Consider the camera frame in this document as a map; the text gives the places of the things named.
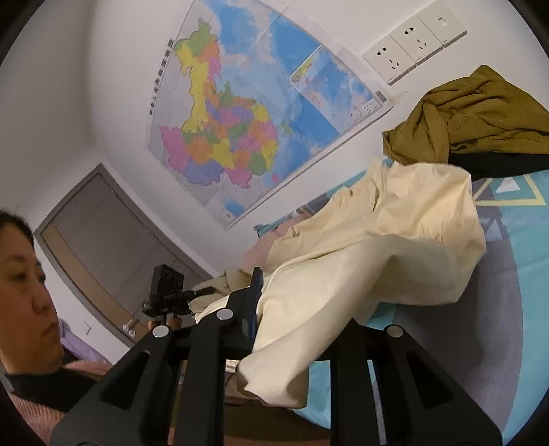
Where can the grey wooden door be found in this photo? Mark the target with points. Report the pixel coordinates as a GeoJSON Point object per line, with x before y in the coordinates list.
{"type": "Point", "coordinates": [105, 250]}

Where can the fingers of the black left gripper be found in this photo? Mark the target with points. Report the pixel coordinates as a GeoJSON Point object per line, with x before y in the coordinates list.
{"type": "Point", "coordinates": [192, 294]}

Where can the cream yellow jacket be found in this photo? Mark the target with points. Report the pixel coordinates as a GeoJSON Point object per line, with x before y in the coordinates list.
{"type": "Point", "coordinates": [403, 234]}

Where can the olive green garment on bed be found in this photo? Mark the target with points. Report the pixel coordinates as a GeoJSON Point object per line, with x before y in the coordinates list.
{"type": "Point", "coordinates": [478, 113]}

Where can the silver door handle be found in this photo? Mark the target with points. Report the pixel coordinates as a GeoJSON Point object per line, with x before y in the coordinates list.
{"type": "Point", "coordinates": [129, 328]}

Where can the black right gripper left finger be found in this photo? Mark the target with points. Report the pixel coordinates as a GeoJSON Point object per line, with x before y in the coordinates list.
{"type": "Point", "coordinates": [170, 387]}

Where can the pink garment on bed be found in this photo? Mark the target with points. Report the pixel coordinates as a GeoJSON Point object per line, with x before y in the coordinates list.
{"type": "Point", "coordinates": [257, 255]}

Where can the person in pink sweater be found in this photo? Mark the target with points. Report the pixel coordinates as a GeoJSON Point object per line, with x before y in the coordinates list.
{"type": "Point", "coordinates": [45, 386]}

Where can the white wall socket panel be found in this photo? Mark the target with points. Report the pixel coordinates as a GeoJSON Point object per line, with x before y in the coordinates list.
{"type": "Point", "coordinates": [414, 41]}

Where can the colourful wall map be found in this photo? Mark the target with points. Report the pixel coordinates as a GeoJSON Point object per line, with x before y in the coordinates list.
{"type": "Point", "coordinates": [248, 95]}

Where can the blue patterned bed sheet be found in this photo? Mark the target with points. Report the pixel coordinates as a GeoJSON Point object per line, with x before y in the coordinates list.
{"type": "Point", "coordinates": [494, 340]}

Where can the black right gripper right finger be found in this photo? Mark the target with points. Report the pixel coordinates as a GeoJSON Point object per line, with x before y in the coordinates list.
{"type": "Point", "coordinates": [386, 389]}

